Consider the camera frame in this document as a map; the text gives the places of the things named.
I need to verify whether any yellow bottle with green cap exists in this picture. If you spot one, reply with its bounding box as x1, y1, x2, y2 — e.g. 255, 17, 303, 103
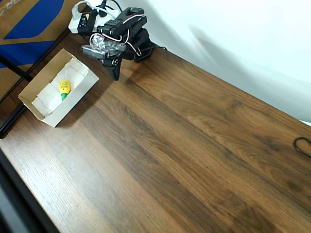
59, 80, 71, 102

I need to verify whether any white open cardboard box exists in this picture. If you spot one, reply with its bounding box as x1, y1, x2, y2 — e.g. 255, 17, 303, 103
18, 48, 100, 128

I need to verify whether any webcam wrapped in clear tape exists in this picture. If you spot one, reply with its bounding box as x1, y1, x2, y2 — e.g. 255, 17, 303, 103
81, 33, 127, 60

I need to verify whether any black power adapter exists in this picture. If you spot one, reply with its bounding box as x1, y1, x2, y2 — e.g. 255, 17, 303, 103
77, 11, 97, 34

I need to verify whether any white power strip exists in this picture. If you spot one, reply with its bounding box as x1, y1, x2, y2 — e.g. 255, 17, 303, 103
68, 9, 122, 34

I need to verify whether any white charger plug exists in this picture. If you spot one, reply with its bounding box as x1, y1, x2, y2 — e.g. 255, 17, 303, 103
71, 1, 85, 21

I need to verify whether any black metal pole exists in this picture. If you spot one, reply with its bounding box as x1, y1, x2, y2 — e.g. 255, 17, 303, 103
0, 55, 34, 82

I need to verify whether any large brown blue-printed carton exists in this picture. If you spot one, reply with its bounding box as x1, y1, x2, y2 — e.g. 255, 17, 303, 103
0, 0, 73, 102

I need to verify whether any thin black webcam cable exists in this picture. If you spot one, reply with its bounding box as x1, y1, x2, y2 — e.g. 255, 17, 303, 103
135, 46, 167, 59

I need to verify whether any white cable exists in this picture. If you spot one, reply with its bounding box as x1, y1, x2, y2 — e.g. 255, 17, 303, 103
92, 6, 122, 18

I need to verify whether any black plug with cable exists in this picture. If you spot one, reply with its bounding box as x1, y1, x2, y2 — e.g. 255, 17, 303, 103
100, 0, 123, 13

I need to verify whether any black metal rail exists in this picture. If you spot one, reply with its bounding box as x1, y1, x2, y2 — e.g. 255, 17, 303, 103
0, 103, 27, 139

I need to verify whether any black cable loop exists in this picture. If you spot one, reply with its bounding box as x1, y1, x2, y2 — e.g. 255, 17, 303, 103
293, 137, 311, 159

